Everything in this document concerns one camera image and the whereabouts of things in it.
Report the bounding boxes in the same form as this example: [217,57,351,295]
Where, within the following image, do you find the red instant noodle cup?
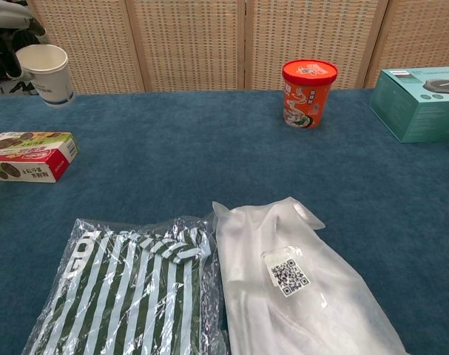
[281,59,339,131]

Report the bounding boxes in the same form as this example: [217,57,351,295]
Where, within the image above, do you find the small white paper cup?
[15,44,77,109]

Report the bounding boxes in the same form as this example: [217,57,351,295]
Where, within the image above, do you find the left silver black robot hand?
[0,0,48,82]

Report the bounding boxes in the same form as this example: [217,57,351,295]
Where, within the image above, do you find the striped shirt in clear bag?
[21,213,231,355]

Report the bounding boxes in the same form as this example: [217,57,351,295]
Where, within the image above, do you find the wicker folding screen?
[25,0,449,95]

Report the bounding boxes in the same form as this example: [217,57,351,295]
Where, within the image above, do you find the teal speaker box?
[368,66,449,144]

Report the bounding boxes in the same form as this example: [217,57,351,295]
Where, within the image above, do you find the white garment in frosted bag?
[211,195,411,355]

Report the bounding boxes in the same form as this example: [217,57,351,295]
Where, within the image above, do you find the blue table cover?
[0,87,449,355]

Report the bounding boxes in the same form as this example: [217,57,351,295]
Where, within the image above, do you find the red white snack box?
[0,131,81,183]

